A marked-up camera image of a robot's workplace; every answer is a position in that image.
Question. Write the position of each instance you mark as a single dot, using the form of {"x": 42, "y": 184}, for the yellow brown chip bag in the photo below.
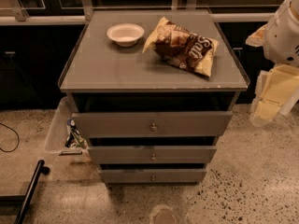
{"x": 181, "y": 48}

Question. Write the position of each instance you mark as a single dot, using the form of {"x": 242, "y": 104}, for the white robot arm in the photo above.
{"x": 279, "y": 39}

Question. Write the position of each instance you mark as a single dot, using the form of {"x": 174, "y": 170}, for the metal railing frame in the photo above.
{"x": 45, "y": 12}

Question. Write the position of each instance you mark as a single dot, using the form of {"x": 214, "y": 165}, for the white paper bowl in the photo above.
{"x": 125, "y": 34}

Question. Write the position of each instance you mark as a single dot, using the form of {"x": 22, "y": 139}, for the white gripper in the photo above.
{"x": 282, "y": 41}

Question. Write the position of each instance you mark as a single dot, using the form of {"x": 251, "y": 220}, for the black metal bar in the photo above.
{"x": 22, "y": 201}

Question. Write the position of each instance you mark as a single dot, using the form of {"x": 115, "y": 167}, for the grey top drawer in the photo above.
{"x": 152, "y": 124}

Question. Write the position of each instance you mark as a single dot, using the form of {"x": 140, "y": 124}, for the grey drawer cabinet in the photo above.
{"x": 103, "y": 77}

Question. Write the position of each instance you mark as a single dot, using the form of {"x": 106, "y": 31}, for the clear plastic bin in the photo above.
{"x": 59, "y": 131}

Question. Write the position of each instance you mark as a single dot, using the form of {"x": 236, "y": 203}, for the crumpled snack wrappers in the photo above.
{"x": 74, "y": 138}

